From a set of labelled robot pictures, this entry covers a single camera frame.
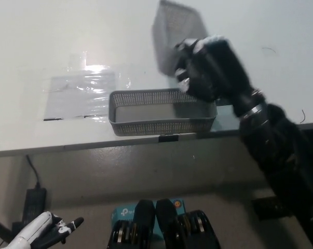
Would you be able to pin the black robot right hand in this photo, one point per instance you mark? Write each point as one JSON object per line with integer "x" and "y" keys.
{"x": 213, "y": 70}

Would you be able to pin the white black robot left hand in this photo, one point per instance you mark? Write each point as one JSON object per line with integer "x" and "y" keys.
{"x": 35, "y": 228}

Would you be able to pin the grey perforated plastic basket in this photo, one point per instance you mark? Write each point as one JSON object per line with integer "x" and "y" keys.
{"x": 158, "y": 127}
{"x": 171, "y": 31}

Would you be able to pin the black power adapter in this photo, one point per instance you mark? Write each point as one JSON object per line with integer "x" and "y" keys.
{"x": 34, "y": 207}

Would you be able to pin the black tape on table edge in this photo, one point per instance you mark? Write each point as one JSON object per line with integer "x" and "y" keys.
{"x": 168, "y": 138}

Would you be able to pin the clear plastic film sheet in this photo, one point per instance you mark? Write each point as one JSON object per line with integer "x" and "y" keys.
{"x": 94, "y": 77}

